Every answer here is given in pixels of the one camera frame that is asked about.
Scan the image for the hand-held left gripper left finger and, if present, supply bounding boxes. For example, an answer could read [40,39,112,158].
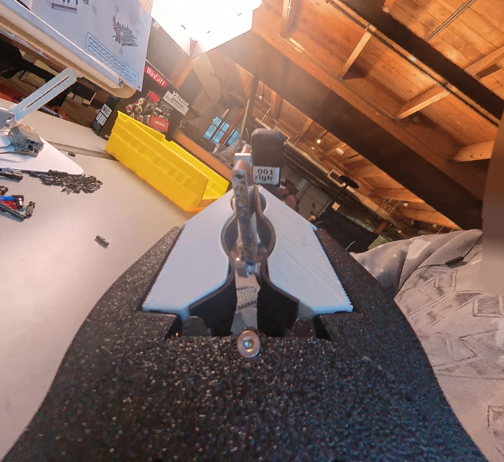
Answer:
[142,188,238,319]

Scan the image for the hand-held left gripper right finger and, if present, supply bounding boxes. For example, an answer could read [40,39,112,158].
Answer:
[255,186,354,319]

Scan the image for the grey beam with motor block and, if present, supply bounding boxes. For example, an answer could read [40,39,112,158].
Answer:
[232,144,268,277]

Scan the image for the clear engine block yellow crankshaft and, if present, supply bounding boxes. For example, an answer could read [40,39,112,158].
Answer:
[235,284,260,311]

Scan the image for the person's right forearm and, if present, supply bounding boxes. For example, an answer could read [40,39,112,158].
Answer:
[350,230,483,297]

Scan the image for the wooden table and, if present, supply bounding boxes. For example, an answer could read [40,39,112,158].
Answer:
[171,129,237,179]

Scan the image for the nested yellow empty bins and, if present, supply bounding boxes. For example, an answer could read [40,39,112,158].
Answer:
[106,111,230,212]

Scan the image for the black engine kit box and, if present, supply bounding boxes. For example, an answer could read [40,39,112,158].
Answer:
[91,61,197,144]

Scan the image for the pile of black pins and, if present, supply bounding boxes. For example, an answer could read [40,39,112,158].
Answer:
[28,170,104,195]

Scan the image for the person's torso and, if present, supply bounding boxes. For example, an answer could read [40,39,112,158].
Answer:
[394,230,504,462]

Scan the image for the white document stand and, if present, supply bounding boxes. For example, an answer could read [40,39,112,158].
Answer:
[0,0,136,176]

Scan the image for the pile of mixed brick parts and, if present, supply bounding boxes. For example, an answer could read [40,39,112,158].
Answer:
[0,167,37,222]

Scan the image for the grey toy motor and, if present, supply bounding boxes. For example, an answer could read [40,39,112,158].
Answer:
[8,125,44,157]

